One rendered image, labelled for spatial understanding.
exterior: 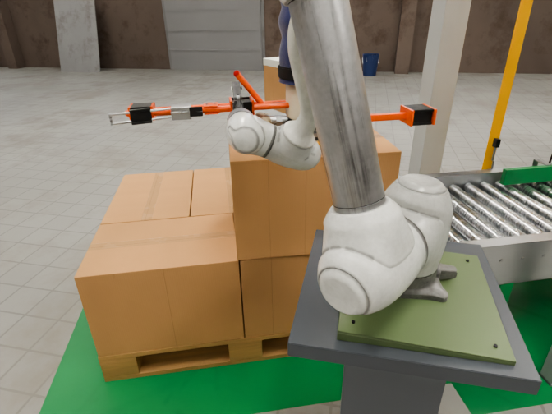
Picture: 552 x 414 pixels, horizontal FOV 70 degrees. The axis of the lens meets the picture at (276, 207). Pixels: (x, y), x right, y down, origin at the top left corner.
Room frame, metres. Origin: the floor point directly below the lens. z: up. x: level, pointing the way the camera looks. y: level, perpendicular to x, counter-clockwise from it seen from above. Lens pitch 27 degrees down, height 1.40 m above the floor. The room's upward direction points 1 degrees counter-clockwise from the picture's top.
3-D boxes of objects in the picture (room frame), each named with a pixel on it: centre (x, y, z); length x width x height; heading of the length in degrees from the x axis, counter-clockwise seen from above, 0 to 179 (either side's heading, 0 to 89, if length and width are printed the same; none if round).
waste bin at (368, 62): (9.09, -2.14, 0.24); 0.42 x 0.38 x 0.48; 2
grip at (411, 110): (1.27, -0.46, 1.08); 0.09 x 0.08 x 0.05; 9
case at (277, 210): (1.47, -0.12, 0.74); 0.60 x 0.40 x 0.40; 97
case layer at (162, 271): (1.73, 0.22, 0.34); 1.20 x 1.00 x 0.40; 98
